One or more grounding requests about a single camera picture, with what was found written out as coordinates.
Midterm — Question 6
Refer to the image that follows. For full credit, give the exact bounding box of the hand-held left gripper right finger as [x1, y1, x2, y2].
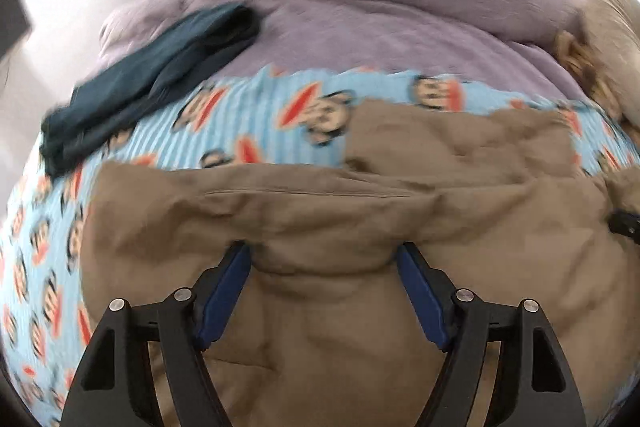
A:
[395, 241, 587, 427]

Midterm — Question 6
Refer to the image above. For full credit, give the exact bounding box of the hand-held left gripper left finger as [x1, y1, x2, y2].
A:
[59, 241, 252, 427]

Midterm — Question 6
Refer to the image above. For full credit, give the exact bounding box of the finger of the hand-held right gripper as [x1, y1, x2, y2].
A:
[606, 208, 640, 249]

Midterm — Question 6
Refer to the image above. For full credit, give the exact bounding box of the tan puffer jacket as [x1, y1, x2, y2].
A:
[80, 98, 640, 427]

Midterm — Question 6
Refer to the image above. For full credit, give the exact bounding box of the monkey print striped blanket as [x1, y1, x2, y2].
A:
[0, 64, 640, 427]

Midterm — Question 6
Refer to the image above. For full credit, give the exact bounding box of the dark teal folded cloth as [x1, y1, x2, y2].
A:
[39, 2, 262, 178]

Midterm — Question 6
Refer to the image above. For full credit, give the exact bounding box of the purple duvet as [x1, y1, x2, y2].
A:
[97, 0, 603, 104]

